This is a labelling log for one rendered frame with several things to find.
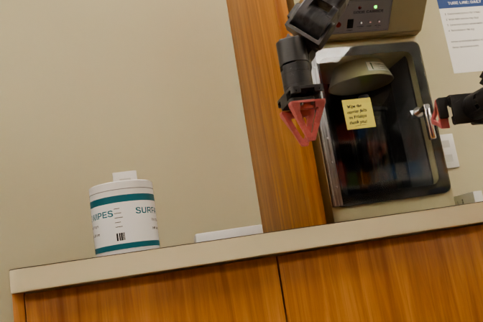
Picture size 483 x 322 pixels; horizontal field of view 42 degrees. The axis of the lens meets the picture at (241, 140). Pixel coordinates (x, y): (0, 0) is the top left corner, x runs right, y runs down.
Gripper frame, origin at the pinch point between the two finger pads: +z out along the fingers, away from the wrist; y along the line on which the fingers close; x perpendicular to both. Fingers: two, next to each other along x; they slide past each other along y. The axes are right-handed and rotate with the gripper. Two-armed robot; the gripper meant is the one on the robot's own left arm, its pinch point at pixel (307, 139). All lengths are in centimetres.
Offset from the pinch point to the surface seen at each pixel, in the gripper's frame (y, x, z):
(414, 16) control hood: 27, -43, -34
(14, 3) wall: 75, 59, -67
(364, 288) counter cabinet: 5.0, -7.5, 28.7
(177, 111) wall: 75, 14, -28
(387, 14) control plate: 26, -35, -34
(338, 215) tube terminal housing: 32.1, -15.2, 12.8
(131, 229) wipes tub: 14.5, 33.9, 11.0
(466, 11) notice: 76, -91, -54
